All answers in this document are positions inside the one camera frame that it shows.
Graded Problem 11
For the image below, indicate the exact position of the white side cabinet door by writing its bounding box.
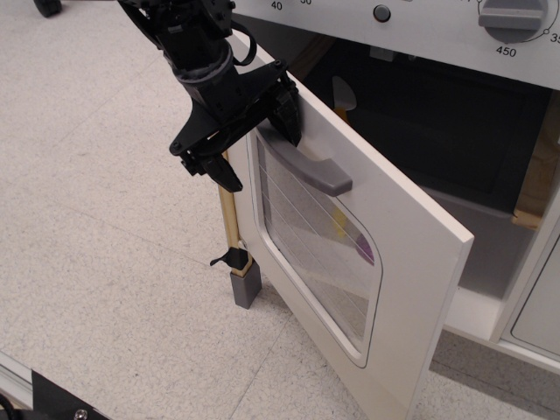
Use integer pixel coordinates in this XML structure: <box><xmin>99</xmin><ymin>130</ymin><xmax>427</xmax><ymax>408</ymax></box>
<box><xmin>488</xmin><ymin>183</ymin><xmax>560</xmax><ymax>358</ymax></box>

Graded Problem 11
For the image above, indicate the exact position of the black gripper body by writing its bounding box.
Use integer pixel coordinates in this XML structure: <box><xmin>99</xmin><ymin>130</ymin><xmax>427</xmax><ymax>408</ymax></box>
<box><xmin>170</xmin><ymin>59</ymin><xmax>290</xmax><ymax>175</ymax></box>

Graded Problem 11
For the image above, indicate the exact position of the yellow handled toy knife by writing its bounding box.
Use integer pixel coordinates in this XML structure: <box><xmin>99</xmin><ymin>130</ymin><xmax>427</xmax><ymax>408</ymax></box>
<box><xmin>332</xmin><ymin>76</ymin><xmax>357</xmax><ymax>124</ymax></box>

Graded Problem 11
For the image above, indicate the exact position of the grey temperature knob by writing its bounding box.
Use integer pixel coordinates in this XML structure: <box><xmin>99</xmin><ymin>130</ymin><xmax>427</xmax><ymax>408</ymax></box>
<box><xmin>478</xmin><ymin>0</ymin><xmax>549</xmax><ymax>44</ymax></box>

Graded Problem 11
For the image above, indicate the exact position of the grey oven shelf tray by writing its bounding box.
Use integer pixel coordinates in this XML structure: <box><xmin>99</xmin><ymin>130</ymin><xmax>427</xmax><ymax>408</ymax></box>
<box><xmin>304</xmin><ymin>40</ymin><xmax>552</xmax><ymax>213</ymax></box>

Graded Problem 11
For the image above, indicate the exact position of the white oven door with window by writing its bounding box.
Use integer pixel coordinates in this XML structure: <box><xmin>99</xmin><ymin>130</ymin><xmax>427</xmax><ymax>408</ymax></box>
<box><xmin>227</xmin><ymin>32</ymin><xmax>476</xmax><ymax>420</ymax></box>

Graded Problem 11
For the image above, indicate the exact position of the black tape strip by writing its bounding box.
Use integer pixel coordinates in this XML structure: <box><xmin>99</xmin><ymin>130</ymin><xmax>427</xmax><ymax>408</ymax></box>
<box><xmin>210</xmin><ymin>247</ymin><xmax>249</xmax><ymax>270</ymax></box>

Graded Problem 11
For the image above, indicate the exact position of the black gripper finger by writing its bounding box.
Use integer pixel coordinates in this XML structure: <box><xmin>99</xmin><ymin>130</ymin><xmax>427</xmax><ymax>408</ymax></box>
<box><xmin>202</xmin><ymin>155</ymin><xmax>243</xmax><ymax>192</ymax></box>
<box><xmin>268</xmin><ymin>80</ymin><xmax>302</xmax><ymax>146</ymax></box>

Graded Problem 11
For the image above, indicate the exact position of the wooden shelf rail left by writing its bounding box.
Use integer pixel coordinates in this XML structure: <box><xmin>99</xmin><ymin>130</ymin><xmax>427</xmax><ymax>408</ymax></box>
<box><xmin>287</xmin><ymin>34</ymin><xmax>336</xmax><ymax>81</ymax></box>

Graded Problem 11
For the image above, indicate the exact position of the wooden shelf rail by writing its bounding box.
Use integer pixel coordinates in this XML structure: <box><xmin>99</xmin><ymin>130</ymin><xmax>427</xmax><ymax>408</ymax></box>
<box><xmin>511</xmin><ymin>91</ymin><xmax>559</xmax><ymax>230</ymax></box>
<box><xmin>287</xmin><ymin>34</ymin><xmax>336</xmax><ymax>81</ymax></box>

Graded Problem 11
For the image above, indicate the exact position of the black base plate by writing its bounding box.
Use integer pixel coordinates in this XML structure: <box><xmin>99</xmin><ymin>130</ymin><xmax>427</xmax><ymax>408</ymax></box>
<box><xmin>31</xmin><ymin>370</ymin><xmax>109</xmax><ymax>420</ymax></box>

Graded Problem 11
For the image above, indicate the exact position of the white toy oven cabinet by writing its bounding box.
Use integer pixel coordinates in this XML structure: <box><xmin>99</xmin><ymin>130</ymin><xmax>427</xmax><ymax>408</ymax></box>
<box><xmin>230</xmin><ymin>1</ymin><xmax>559</xmax><ymax>372</ymax></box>

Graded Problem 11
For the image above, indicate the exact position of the aluminium frame rail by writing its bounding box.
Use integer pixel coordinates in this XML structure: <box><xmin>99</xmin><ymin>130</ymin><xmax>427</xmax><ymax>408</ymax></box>
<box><xmin>0</xmin><ymin>352</ymin><xmax>33</xmax><ymax>409</ymax></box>

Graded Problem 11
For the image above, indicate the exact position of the wooden shelf rail right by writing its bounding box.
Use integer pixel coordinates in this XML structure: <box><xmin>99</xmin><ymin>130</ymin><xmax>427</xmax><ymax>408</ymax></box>
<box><xmin>511</xmin><ymin>91</ymin><xmax>559</xmax><ymax>230</ymax></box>

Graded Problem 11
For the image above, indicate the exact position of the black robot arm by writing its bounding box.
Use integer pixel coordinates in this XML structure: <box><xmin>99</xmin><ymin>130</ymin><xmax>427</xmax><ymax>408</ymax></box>
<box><xmin>119</xmin><ymin>1</ymin><xmax>302</xmax><ymax>193</ymax></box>

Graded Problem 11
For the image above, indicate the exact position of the purple toy eggplant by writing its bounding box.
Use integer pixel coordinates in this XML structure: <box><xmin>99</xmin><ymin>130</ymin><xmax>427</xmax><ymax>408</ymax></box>
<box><xmin>355</xmin><ymin>234</ymin><xmax>375</xmax><ymax>266</ymax></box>

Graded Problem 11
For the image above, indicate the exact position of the yellow toy banana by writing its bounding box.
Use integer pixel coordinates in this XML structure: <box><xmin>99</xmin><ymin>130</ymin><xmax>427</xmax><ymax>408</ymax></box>
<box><xmin>332</xmin><ymin>207</ymin><xmax>347</xmax><ymax>238</ymax></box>

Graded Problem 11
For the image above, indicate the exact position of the grey oven door handle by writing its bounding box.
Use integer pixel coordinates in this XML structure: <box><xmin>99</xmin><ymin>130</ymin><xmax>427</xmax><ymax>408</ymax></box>
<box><xmin>256</xmin><ymin>122</ymin><xmax>353</xmax><ymax>197</ymax></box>

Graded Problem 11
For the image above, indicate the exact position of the grey leg foot cap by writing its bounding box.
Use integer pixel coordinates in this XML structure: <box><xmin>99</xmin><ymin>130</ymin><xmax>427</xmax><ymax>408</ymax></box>
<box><xmin>230</xmin><ymin>262</ymin><xmax>263</xmax><ymax>310</ymax></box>

